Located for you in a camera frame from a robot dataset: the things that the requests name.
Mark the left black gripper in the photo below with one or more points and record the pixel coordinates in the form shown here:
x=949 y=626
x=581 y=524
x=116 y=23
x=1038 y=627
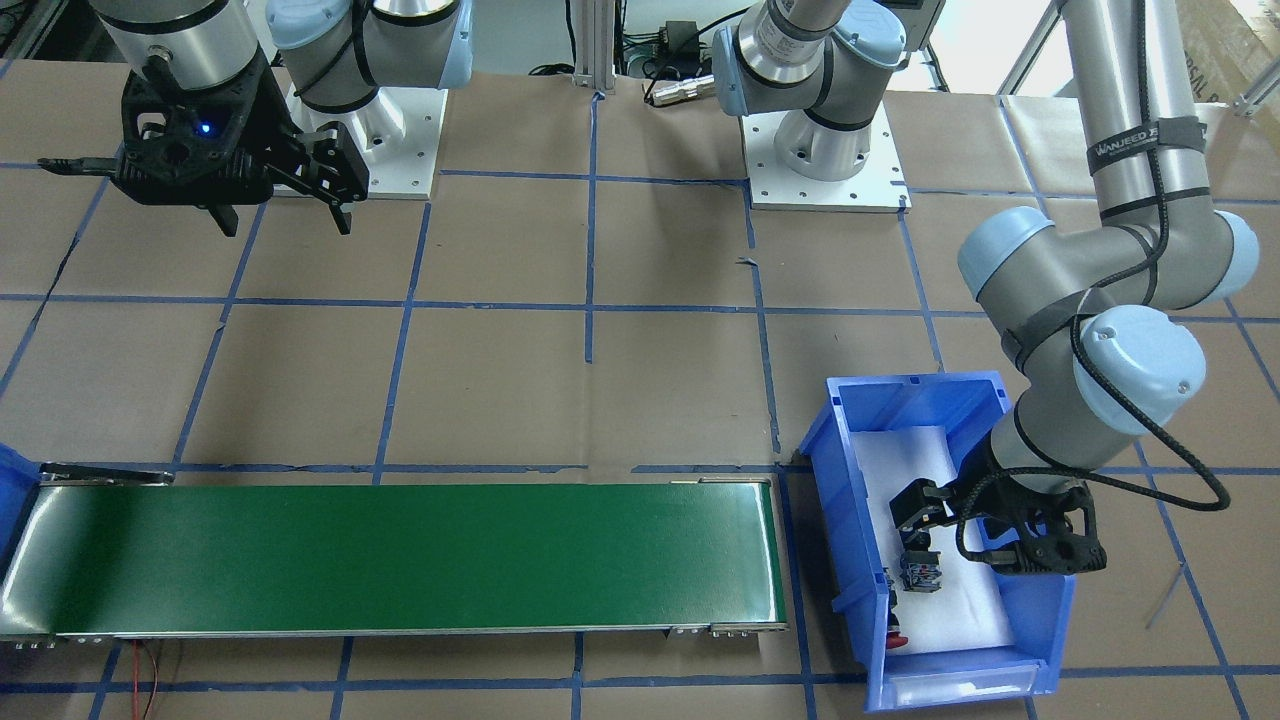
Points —
x=981 y=496

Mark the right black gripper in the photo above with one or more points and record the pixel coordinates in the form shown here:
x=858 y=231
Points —
x=268 y=117

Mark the red push button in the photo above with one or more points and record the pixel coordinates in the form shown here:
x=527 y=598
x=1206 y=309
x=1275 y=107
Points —
x=895 y=639

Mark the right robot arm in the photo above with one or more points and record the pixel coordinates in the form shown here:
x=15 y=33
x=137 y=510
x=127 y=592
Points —
x=338 y=53

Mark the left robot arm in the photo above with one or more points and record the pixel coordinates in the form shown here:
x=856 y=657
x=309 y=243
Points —
x=1085 y=317

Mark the blue plastic bin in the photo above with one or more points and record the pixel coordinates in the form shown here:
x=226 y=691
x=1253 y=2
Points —
x=19 y=485
x=966 y=405

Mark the white foam bin liner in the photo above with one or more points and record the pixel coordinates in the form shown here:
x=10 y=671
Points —
x=967 y=613

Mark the green conveyor belt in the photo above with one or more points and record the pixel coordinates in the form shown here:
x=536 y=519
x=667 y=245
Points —
x=151 y=562

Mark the black power adapter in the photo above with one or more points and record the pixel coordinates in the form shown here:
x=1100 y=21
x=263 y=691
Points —
x=679 y=41

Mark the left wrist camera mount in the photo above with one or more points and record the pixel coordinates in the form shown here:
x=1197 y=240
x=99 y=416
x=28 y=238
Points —
x=1053 y=533

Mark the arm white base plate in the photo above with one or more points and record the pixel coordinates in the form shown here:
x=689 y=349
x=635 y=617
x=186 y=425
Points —
x=398 y=134
x=795 y=165

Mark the aluminium frame post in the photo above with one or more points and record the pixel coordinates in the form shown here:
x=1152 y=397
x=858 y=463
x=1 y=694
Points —
x=594 y=23

